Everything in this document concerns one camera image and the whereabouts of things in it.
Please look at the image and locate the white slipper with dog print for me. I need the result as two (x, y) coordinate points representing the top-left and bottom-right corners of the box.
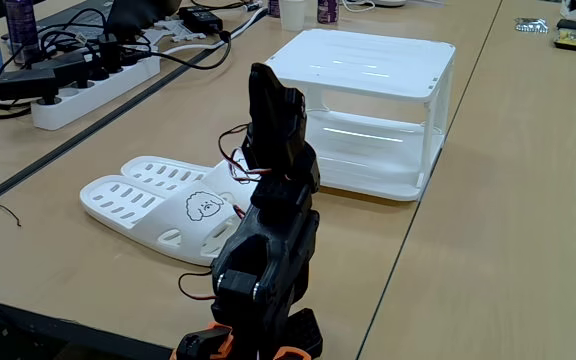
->
(120, 155), (262, 199)
(79, 174), (247, 267)

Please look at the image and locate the white plastic bracket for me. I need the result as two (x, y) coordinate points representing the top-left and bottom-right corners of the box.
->
(163, 18), (208, 44)
(137, 28), (169, 51)

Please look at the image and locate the black wall adapter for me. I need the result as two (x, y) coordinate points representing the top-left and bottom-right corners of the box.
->
(0, 68), (63, 106)

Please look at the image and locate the dark laptop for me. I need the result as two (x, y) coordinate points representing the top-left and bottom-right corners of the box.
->
(37, 0), (184, 44)

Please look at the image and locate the white power strip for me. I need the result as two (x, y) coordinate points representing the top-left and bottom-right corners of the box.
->
(30, 53), (162, 131)

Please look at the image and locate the black power plug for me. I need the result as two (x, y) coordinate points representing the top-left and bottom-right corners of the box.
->
(96, 33), (122, 74)

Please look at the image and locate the tall purple drink can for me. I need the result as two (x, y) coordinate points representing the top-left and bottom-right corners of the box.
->
(3, 0), (42, 65)

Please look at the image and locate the silver foil wrapper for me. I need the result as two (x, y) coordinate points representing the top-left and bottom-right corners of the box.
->
(514, 17), (550, 35)

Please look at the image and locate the black cable with barrel connector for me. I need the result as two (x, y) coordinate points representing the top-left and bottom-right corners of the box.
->
(37, 7), (233, 71)

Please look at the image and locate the white paper cup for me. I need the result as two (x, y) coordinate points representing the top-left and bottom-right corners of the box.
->
(278, 0), (307, 32)

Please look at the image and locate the black power brick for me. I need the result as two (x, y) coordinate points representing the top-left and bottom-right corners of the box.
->
(177, 5), (224, 35)
(31, 52), (92, 90)

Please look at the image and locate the white cable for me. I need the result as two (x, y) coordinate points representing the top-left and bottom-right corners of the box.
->
(160, 5), (269, 56)

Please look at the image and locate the white shoe rack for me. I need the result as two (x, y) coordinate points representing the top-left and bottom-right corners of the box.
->
(265, 28), (457, 203)

